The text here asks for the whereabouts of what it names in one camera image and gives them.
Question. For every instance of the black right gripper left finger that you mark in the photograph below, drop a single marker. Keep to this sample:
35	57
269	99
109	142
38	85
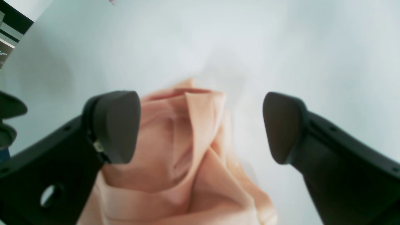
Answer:
50	182

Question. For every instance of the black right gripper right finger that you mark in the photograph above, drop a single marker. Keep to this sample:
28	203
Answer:
349	183

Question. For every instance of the peach pink T-shirt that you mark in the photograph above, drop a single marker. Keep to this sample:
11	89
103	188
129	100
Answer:
184	170

